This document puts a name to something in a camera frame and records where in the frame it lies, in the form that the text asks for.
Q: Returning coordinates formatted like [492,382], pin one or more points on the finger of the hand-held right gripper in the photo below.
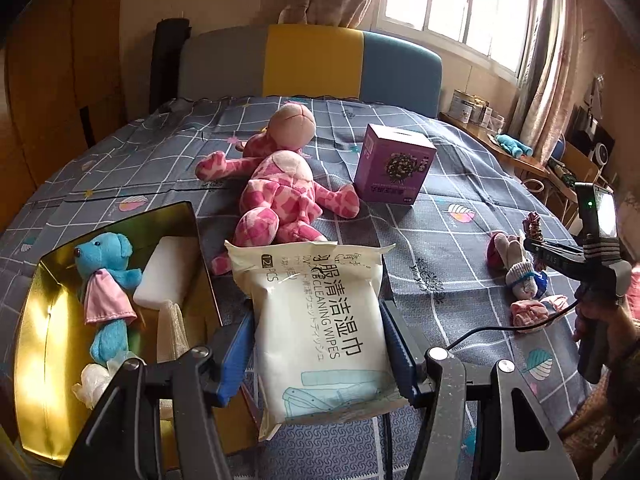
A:
[555,247]
[562,265]

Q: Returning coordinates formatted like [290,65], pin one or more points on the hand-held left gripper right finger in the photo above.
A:
[400,350]

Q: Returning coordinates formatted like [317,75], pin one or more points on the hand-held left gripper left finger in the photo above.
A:
[237,360]

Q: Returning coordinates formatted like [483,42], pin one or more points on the patterned hair scrunchie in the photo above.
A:
[532,225]

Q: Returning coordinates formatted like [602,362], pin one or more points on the dark red sock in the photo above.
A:
[496,252]

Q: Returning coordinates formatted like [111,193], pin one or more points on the cream cloth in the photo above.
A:
[172,330]

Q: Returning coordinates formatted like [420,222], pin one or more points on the cream wet wipes pack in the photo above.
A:
[320,335]

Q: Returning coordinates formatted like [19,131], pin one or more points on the white sponge block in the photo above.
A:
[167,275]

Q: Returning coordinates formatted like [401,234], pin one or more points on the white plastic bag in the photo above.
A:
[92,382]

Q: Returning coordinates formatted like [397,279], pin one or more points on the blue teddy bear pink dress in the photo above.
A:
[105,255]

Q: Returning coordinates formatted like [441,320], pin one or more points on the gold metal box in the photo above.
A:
[55,310]

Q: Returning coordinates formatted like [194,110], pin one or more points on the person's right hand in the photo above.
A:
[620,322]

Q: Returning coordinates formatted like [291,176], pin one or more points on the wooden side desk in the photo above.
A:
[505,165]

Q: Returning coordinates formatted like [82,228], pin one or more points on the teal plush toy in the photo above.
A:
[510,144]

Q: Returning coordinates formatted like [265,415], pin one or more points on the patterned red clothing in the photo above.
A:
[600,410]

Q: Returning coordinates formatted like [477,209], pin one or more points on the purple cardboard box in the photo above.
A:
[395,170]

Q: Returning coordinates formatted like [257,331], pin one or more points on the pink spotted plush toy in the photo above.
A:
[280,185]

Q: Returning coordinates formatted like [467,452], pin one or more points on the floral curtain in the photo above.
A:
[550,60]

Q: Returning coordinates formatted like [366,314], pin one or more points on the window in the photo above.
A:
[450,0]

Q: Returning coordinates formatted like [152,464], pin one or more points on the grey yellow blue headboard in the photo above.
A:
[310,60]

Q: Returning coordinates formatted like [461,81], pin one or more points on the black rolled mat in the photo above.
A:
[167,60]

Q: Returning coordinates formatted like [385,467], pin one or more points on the wooden wardrobe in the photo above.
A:
[45,85]

